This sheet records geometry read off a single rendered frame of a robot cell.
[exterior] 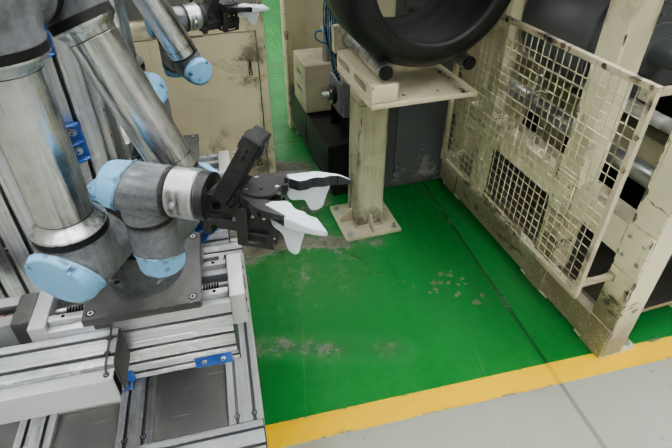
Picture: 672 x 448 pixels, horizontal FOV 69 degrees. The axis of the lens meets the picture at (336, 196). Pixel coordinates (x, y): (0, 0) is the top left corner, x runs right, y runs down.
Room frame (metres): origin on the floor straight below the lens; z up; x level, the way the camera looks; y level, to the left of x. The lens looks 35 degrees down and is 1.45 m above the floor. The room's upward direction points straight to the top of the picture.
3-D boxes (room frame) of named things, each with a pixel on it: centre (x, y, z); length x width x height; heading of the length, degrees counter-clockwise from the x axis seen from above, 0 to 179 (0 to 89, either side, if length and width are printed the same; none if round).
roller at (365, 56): (1.57, -0.10, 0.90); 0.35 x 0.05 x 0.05; 17
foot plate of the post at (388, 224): (1.85, -0.14, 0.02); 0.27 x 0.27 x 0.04; 17
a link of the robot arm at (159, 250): (0.61, 0.28, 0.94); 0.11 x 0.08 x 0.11; 168
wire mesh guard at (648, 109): (1.50, -0.61, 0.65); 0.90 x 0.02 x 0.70; 17
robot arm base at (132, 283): (0.75, 0.40, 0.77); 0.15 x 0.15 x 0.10
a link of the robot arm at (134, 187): (0.59, 0.28, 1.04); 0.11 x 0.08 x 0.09; 78
